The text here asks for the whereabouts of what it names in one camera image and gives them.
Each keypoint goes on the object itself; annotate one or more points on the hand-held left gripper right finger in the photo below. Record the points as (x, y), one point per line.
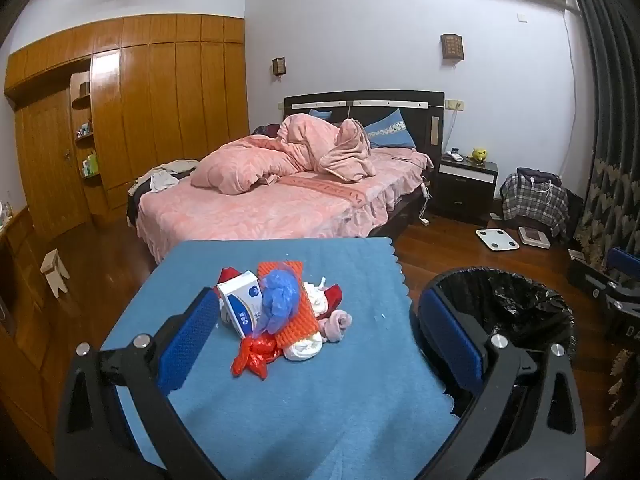
(450, 340)

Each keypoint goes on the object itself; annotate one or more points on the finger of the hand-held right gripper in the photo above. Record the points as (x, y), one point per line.
(627, 265)
(590, 277)

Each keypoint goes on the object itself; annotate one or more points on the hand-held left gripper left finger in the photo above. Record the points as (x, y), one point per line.
(187, 340)

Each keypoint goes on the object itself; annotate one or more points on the white cardboard box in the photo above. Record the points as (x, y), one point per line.
(240, 300)

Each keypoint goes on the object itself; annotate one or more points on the red plastic bag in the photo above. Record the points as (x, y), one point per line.
(252, 355)

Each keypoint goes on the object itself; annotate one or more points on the bin with black plastic liner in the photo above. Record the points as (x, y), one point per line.
(505, 300)

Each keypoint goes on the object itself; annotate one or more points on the blue plastic bag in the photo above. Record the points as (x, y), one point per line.
(277, 300)

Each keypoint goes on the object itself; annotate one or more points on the orange foam net sleeve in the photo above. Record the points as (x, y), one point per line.
(300, 327)

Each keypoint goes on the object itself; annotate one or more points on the pink sock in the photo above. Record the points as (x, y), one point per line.
(337, 326)

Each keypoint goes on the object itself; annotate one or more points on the white cloth bundle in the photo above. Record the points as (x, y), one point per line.
(305, 349)
(314, 300)

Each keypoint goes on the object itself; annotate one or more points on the white scale with red centre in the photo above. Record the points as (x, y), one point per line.
(534, 237)

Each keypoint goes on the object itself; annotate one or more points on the plaid bag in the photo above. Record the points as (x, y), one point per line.
(532, 205)

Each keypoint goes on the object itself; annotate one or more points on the white bathroom scale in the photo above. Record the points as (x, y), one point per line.
(497, 240)

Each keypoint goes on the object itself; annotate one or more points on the dark clothes on plaid bag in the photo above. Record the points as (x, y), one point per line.
(537, 175)

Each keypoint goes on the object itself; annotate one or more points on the blue table cloth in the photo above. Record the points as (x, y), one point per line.
(300, 410)

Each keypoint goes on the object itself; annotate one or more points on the bed with dark headboard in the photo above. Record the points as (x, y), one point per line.
(250, 220)

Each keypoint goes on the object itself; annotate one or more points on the dark garment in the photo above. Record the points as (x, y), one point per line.
(136, 200)

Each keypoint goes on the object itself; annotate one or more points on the dark nightstand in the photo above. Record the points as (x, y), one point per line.
(465, 190)

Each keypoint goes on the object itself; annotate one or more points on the small wooden stool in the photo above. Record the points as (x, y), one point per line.
(54, 270)

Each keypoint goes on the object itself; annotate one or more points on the dark patterned curtain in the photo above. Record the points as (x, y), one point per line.
(610, 110)

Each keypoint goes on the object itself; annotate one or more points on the white garment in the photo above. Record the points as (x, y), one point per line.
(162, 181)

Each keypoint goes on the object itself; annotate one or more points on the yellow plush toy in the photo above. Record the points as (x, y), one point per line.
(479, 156)

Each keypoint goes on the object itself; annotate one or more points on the beige garment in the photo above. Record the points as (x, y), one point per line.
(175, 164)

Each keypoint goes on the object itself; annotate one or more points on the white desk phone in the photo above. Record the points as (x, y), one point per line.
(456, 155)

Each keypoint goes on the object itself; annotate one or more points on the pink duvet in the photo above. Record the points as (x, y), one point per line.
(260, 165)

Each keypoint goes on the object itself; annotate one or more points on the green bottle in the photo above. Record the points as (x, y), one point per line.
(92, 164)

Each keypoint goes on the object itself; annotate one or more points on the large blue pillow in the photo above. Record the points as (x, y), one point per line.
(392, 130)

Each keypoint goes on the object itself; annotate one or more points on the wooden wardrobe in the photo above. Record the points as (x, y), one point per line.
(150, 110)

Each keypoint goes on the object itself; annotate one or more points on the small toiletry bottles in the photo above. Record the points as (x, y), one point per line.
(83, 130)

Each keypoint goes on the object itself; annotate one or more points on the small blue pillow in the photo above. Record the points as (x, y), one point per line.
(320, 115)

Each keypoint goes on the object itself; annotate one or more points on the wall socket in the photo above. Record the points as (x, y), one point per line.
(454, 105)

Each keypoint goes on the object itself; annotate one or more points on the large wall lamp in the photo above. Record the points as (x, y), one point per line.
(452, 46)

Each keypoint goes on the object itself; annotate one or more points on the small wall lamp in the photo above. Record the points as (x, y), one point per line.
(278, 66)

